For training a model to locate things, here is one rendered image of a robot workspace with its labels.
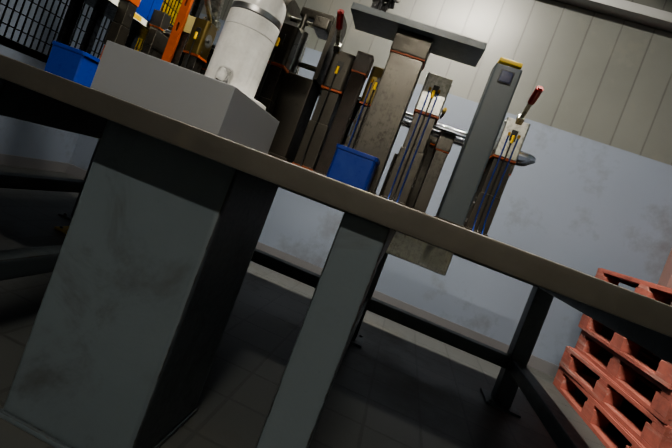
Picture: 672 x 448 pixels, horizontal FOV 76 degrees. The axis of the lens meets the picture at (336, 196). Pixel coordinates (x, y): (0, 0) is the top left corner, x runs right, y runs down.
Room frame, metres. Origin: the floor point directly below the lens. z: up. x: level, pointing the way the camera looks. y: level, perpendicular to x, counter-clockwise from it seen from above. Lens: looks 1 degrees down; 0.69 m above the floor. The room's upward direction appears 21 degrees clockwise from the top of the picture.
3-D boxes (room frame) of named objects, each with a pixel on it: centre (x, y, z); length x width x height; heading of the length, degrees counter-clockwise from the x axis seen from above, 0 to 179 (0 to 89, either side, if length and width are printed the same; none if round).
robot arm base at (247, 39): (1.01, 0.32, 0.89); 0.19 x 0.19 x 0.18
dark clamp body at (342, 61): (1.35, 0.12, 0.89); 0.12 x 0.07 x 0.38; 172
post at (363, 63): (1.34, 0.07, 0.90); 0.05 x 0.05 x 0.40; 82
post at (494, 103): (1.17, -0.31, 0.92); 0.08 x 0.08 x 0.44; 82
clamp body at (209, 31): (1.46, 0.62, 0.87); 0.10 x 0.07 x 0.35; 172
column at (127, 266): (1.00, 0.32, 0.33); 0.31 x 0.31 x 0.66; 81
